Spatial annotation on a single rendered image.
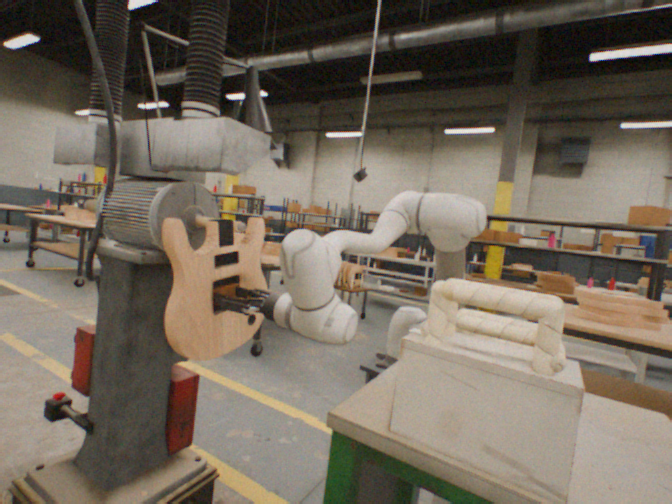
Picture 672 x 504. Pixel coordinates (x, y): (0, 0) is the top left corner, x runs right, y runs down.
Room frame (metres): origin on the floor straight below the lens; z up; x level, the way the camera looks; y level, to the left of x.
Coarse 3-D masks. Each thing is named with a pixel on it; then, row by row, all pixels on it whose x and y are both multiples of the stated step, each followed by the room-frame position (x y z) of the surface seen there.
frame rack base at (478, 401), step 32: (416, 352) 0.61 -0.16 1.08; (448, 352) 0.59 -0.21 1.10; (480, 352) 0.60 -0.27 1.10; (512, 352) 0.62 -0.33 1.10; (416, 384) 0.61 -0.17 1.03; (448, 384) 0.58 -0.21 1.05; (480, 384) 0.56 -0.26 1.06; (512, 384) 0.54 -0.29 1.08; (544, 384) 0.51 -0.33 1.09; (576, 384) 0.50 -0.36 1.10; (416, 416) 0.61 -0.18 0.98; (448, 416) 0.58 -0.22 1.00; (480, 416) 0.55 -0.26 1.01; (512, 416) 0.53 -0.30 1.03; (544, 416) 0.51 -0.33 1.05; (576, 416) 0.49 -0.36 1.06; (448, 448) 0.58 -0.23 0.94; (480, 448) 0.55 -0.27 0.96; (512, 448) 0.53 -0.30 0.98; (544, 448) 0.51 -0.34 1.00; (512, 480) 0.53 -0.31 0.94; (544, 480) 0.51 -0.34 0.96
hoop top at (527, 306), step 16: (432, 288) 0.62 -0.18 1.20; (448, 288) 0.61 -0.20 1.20; (464, 288) 0.60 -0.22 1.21; (480, 288) 0.59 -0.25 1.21; (480, 304) 0.58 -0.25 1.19; (496, 304) 0.56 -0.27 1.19; (512, 304) 0.55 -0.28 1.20; (528, 304) 0.54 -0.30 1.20; (544, 304) 0.53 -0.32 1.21; (560, 304) 0.53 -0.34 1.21
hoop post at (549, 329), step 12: (552, 312) 0.52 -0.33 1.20; (540, 324) 0.54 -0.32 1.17; (552, 324) 0.52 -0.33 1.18; (540, 336) 0.53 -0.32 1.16; (552, 336) 0.52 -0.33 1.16; (540, 348) 0.53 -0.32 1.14; (552, 348) 0.52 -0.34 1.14; (540, 360) 0.53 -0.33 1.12; (540, 372) 0.53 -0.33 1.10; (552, 372) 0.52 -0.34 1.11
